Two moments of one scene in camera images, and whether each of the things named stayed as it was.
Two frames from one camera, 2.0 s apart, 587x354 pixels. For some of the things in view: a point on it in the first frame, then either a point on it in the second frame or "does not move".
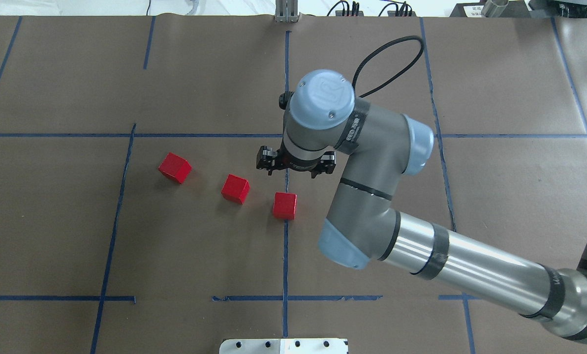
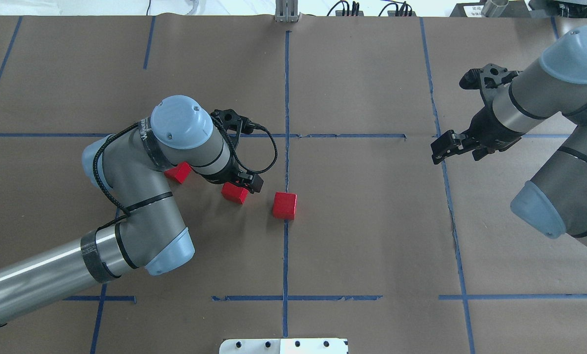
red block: [235, 189] does not move
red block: [175, 168] does not move
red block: [284, 205] does not move
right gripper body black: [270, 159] to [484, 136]
